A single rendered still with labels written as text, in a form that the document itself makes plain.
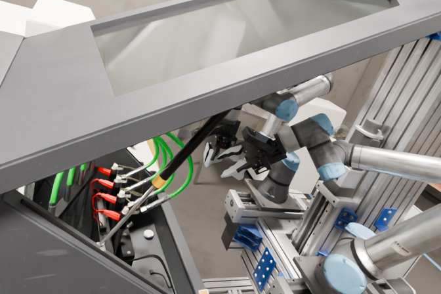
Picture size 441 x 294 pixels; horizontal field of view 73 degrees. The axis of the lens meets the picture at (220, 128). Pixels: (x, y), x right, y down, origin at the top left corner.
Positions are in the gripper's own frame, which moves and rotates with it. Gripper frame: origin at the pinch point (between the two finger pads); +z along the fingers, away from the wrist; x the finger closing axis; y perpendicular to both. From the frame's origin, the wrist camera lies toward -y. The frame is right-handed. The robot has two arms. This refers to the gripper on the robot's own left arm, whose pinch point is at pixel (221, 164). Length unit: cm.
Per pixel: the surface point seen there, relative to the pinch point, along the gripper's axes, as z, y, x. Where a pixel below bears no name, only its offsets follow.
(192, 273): 24.7, 24.1, -17.2
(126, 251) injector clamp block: 38.7, 6.8, -11.6
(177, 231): 30.1, 24.6, 1.4
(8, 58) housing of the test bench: 28, -55, 4
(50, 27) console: 29, -52, 31
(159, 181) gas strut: 1.4, -32.9, -31.0
